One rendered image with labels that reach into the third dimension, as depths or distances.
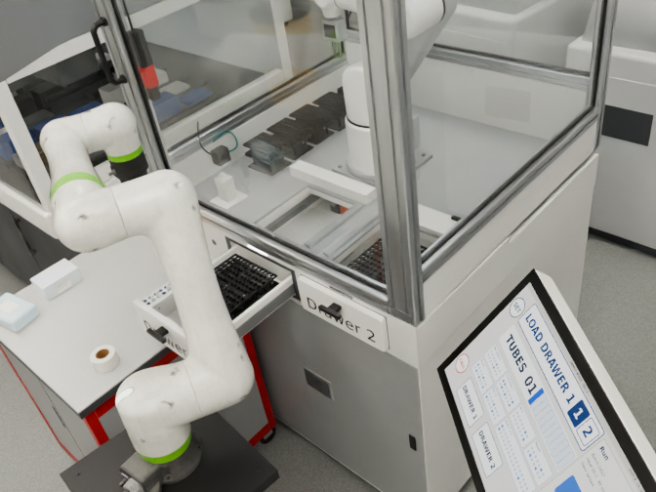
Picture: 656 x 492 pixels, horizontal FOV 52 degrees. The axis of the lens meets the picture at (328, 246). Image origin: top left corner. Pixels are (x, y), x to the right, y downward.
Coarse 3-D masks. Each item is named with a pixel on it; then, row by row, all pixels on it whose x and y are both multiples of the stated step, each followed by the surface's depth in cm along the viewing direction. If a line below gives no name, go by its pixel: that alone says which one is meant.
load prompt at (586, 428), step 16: (528, 320) 126; (544, 320) 122; (528, 336) 124; (544, 336) 121; (544, 352) 119; (560, 352) 116; (544, 368) 118; (560, 368) 115; (560, 384) 114; (576, 384) 111; (560, 400) 112; (576, 400) 110; (576, 416) 108; (592, 416) 106; (576, 432) 107; (592, 432) 105
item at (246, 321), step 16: (224, 256) 197; (256, 256) 196; (288, 272) 188; (288, 288) 186; (160, 304) 185; (176, 304) 190; (256, 304) 179; (272, 304) 183; (176, 320) 187; (240, 320) 176; (256, 320) 180; (240, 336) 177
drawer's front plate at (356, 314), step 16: (304, 288) 180; (320, 288) 175; (304, 304) 185; (320, 304) 178; (352, 304) 169; (352, 320) 172; (368, 320) 166; (384, 320) 164; (368, 336) 170; (384, 336) 166
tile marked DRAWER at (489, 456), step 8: (488, 424) 125; (480, 432) 126; (488, 432) 124; (472, 440) 127; (480, 440) 125; (488, 440) 123; (480, 448) 124; (488, 448) 122; (496, 448) 121; (480, 456) 123; (488, 456) 122; (496, 456) 120; (488, 464) 121; (496, 464) 119; (488, 472) 120
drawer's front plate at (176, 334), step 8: (136, 304) 180; (144, 304) 180; (144, 312) 179; (152, 312) 176; (152, 320) 178; (160, 320) 174; (168, 320) 173; (144, 328) 186; (152, 328) 182; (168, 328) 172; (176, 328) 170; (168, 336) 176; (176, 336) 172; (184, 336) 168; (168, 344) 180; (176, 344) 175; (184, 344) 170; (176, 352) 179; (184, 352) 174
